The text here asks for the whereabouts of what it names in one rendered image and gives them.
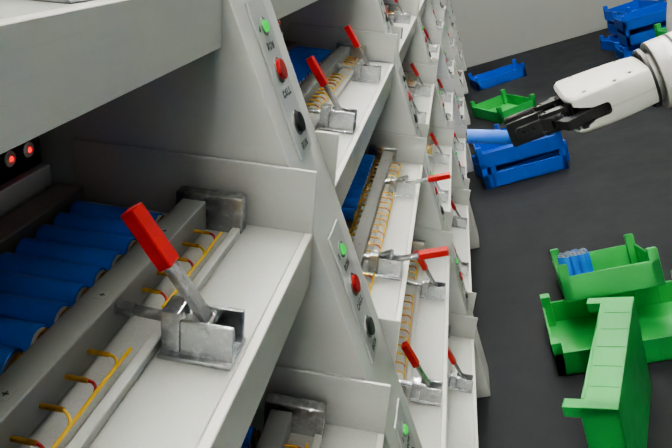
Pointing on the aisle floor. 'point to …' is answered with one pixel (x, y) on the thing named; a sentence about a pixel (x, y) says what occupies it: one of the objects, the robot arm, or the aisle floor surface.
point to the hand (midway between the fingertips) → (524, 127)
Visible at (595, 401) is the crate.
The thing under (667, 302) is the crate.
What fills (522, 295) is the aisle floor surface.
